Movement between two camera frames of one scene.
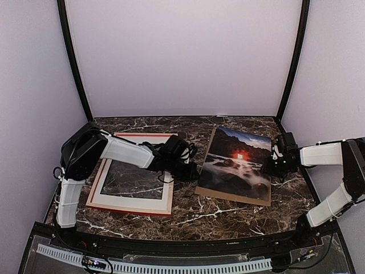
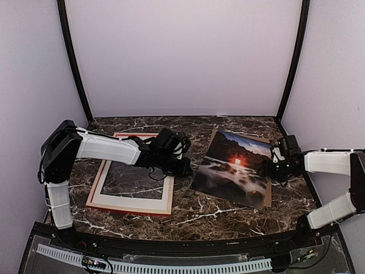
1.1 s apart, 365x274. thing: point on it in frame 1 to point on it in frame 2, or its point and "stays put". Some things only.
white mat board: [108, 200] stays put
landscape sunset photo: [234, 164] stays put
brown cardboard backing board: [212, 193] to [267, 202]
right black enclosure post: [303, 24] stays put
